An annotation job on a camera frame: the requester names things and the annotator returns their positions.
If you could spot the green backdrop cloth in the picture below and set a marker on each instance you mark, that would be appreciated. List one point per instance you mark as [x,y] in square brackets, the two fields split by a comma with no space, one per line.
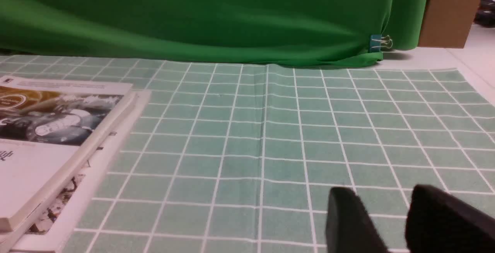
[283,32]

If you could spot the bottom white book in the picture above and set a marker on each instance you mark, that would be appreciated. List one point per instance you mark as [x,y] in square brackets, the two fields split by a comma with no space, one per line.
[56,218]

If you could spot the blue binder clip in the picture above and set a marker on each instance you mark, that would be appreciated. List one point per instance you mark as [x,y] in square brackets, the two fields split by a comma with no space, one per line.
[377,42]

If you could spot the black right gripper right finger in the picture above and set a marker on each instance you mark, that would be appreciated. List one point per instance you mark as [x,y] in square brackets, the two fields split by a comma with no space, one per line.
[438,222]

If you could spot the top white photo book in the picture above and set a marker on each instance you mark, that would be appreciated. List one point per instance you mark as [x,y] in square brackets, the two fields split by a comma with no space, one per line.
[45,124]

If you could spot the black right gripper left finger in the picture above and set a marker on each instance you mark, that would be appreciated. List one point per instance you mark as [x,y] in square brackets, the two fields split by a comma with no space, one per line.
[349,228]

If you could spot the brown cardboard box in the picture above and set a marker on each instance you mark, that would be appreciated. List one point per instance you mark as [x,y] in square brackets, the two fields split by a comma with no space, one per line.
[447,23]

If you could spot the green grid table mat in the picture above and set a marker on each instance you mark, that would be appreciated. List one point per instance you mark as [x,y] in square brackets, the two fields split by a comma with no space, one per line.
[240,158]

